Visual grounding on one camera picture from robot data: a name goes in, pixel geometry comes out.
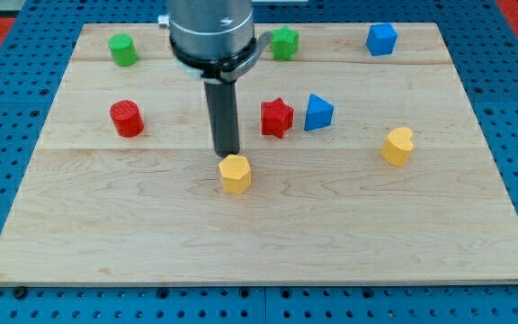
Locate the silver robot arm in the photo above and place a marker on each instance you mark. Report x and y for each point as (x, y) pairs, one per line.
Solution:
(213, 40)

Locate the blue triangle block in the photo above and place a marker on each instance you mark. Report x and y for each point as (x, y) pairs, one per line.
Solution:
(319, 113)

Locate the yellow heart block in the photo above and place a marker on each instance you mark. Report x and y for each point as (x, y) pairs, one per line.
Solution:
(398, 146)

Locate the yellow hexagon block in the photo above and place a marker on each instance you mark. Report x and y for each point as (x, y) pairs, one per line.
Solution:
(235, 174)

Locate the red star block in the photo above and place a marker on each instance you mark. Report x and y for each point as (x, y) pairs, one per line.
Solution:
(276, 117)

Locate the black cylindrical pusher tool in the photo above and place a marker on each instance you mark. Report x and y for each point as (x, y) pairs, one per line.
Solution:
(222, 107)

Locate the wooden board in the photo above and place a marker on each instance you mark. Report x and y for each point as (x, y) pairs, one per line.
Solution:
(324, 207)

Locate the green star block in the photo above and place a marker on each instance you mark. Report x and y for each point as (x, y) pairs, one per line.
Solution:
(285, 43)

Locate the red cylinder block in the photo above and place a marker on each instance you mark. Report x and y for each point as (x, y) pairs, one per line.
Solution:
(126, 118)

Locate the green cylinder block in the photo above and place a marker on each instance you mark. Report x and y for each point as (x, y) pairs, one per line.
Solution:
(123, 51)

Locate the blue cube block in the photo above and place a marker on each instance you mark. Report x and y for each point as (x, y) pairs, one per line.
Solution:
(381, 39)

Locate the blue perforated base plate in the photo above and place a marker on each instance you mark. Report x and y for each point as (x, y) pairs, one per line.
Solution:
(34, 56)

